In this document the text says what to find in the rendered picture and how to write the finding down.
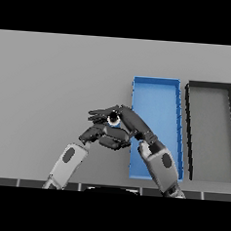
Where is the blue pipe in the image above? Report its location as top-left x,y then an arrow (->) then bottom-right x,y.
106,110 -> 123,129

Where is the dark grey bin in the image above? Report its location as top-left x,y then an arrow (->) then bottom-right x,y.
178,79 -> 231,184

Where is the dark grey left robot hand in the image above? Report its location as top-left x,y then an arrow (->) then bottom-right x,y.
77,122 -> 135,152

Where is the blue bin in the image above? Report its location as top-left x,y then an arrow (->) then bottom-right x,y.
126,75 -> 191,182

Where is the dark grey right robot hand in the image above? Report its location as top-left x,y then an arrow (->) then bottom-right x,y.
85,102 -> 170,156

